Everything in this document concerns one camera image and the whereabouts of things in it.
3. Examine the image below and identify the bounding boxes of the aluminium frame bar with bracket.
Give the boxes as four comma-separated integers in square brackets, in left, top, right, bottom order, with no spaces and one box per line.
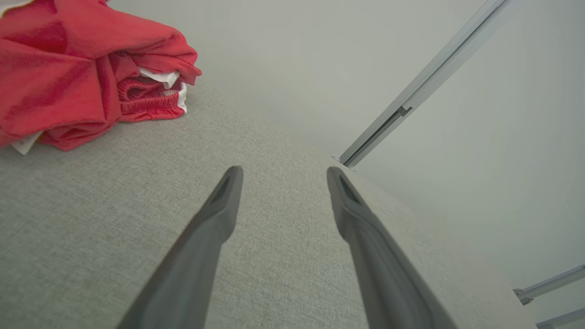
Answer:
[513,265,585,306]

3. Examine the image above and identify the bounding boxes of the red basketball jersey with number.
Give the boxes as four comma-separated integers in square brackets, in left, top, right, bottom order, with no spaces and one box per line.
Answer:
[0,0,202,156]

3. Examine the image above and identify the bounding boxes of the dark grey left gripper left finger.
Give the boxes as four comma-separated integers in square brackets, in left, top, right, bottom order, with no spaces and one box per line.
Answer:
[117,166,244,329]

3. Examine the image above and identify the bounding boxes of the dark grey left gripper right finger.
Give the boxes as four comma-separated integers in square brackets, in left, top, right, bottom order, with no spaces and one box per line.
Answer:
[327,166,457,329]

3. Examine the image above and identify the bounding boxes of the aluminium frame post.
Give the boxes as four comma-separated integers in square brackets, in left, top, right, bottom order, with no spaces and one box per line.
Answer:
[339,0,519,169]

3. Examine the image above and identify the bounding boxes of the red shorts with white stripe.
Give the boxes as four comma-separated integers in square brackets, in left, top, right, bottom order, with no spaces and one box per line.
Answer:
[39,69,189,151]

